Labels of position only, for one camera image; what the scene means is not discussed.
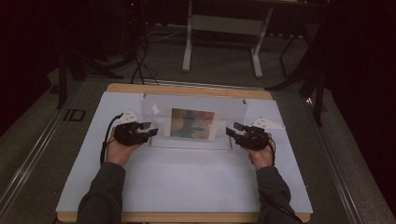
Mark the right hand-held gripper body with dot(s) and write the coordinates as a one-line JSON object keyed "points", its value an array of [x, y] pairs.
{"points": [[255, 140]]}

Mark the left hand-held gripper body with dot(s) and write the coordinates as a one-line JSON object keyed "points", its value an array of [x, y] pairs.
{"points": [[129, 137]]}

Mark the clear acrylic photo frame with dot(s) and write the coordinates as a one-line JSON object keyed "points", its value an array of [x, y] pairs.
{"points": [[193, 101]]}

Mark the person's right hand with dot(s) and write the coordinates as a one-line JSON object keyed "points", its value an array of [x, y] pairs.
{"points": [[261, 157]]}

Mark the person's left hand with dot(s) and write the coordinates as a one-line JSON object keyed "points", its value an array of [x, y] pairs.
{"points": [[118, 152]]}

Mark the printed photo card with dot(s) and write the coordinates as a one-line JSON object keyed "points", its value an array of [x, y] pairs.
{"points": [[191, 123]]}

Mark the white table mat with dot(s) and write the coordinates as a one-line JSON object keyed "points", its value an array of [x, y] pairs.
{"points": [[186, 180]]}

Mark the black metal stand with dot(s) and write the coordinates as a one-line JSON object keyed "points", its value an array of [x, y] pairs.
{"points": [[62, 87], [319, 102]]}

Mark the white metal desk frame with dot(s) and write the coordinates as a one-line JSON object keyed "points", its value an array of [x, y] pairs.
{"points": [[186, 46]]}

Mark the metal floor rail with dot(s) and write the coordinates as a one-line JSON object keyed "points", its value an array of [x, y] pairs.
{"points": [[339, 186], [28, 163]]}

